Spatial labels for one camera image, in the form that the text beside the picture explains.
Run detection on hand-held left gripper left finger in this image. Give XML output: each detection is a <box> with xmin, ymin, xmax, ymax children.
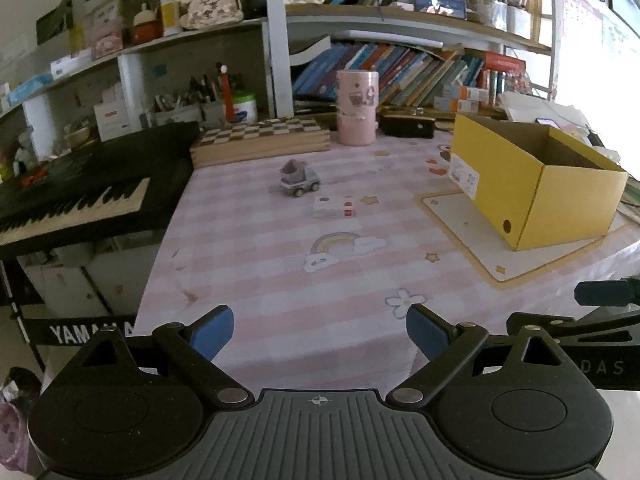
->
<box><xmin>67</xmin><ymin>305</ymin><xmax>256</xmax><ymax>409</ymax></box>

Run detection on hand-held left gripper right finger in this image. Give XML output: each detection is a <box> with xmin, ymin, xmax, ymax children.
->
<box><xmin>387</xmin><ymin>304</ymin><xmax>592</xmax><ymax>408</ymax></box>

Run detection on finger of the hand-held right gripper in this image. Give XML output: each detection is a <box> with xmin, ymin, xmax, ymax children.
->
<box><xmin>506</xmin><ymin>312</ymin><xmax>640</xmax><ymax>346</ymax></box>
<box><xmin>575</xmin><ymin>280</ymin><xmax>640</xmax><ymax>307</ymax></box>

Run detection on yellow cardboard box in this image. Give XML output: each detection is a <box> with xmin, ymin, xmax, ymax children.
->
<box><xmin>450</xmin><ymin>112</ymin><xmax>629</xmax><ymax>252</ymax></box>

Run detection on pink checkered cloth desktop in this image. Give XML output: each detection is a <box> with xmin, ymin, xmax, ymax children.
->
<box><xmin>134</xmin><ymin>130</ymin><xmax>640</xmax><ymax>391</ymax></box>

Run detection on cream yellow-edged placemat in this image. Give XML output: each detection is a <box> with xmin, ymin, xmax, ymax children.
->
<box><xmin>419</xmin><ymin>191</ymin><xmax>632</xmax><ymax>289</ymax></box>

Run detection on black white-lettered stand band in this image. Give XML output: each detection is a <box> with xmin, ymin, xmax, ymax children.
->
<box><xmin>22</xmin><ymin>312</ymin><xmax>139</xmax><ymax>347</ymax></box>

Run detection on small white red box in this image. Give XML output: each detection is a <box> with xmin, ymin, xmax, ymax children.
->
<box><xmin>312</xmin><ymin>195</ymin><xmax>359</xmax><ymax>219</ymax></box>

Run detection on white cabinet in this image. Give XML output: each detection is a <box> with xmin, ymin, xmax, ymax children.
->
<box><xmin>22</xmin><ymin>232</ymin><xmax>166</xmax><ymax>319</ymax></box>

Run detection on checkered wooden chessboard box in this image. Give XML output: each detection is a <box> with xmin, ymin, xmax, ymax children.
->
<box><xmin>190</xmin><ymin>116</ymin><xmax>332</xmax><ymax>170</ymax></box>

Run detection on pile of white papers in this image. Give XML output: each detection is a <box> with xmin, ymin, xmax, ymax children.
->
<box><xmin>500</xmin><ymin>91</ymin><xmax>591</xmax><ymax>136</ymax></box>

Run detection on black electronic keyboard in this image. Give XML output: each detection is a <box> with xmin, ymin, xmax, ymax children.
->
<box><xmin>0</xmin><ymin>121</ymin><xmax>201</xmax><ymax>261</ymax></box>

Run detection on black case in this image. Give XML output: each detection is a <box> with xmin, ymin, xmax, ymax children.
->
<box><xmin>378</xmin><ymin>110</ymin><xmax>435</xmax><ymax>140</ymax></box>

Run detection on pink plastic bag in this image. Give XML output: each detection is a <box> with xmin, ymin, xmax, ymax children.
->
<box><xmin>0</xmin><ymin>367</ymin><xmax>44</xmax><ymax>461</ymax></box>

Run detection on white pen holder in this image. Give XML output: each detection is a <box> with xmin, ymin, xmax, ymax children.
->
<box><xmin>187</xmin><ymin>74</ymin><xmax>226</xmax><ymax>126</ymax></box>

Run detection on green lidded white jar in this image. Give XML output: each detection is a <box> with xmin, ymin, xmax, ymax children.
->
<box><xmin>231</xmin><ymin>94</ymin><xmax>259</xmax><ymax>124</ymax></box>

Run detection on orange white small box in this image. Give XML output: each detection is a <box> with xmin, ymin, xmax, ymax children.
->
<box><xmin>434</xmin><ymin>97</ymin><xmax>481</xmax><ymax>114</ymax></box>
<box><xmin>447</xmin><ymin>85</ymin><xmax>489</xmax><ymax>102</ymax></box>

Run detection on pink cylindrical container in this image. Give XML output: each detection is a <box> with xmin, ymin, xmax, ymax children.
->
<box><xmin>336</xmin><ymin>70</ymin><xmax>379</xmax><ymax>146</ymax></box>

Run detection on white red-label box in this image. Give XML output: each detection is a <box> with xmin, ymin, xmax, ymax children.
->
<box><xmin>94</xmin><ymin>95</ymin><xmax>134</xmax><ymax>142</ymax></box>

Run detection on red flat box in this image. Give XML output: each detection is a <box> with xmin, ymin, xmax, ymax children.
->
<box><xmin>485</xmin><ymin>51</ymin><xmax>529</xmax><ymax>106</ymax></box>

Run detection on white shelf unit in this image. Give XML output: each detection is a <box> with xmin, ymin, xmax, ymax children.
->
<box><xmin>0</xmin><ymin>0</ymin><xmax>556</xmax><ymax>161</ymax></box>

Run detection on pink small box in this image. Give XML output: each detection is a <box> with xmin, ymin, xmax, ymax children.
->
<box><xmin>92</xmin><ymin>27</ymin><xmax>124</xmax><ymax>59</ymax></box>

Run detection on red round jar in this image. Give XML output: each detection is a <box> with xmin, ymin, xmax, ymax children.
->
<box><xmin>132</xmin><ymin>4</ymin><xmax>164</xmax><ymax>45</ymax></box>

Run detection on yellow-label white bottle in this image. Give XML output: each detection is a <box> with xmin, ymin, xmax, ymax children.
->
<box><xmin>159</xmin><ymin>0</ymin><xmax>181</xmax><ymax>37</ymax></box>

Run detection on black smartphone lit screen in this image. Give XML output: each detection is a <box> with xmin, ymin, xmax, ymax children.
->
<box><xmin>415</xmin><ymin>0</ymin><xmax>468</xmax><ymax>20</ymax></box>

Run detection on wall poster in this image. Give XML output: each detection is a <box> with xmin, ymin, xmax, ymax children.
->
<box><xmin>560</xmin><ymin>0</ymin><xmax>621</xmax><ymax>56</ymax></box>

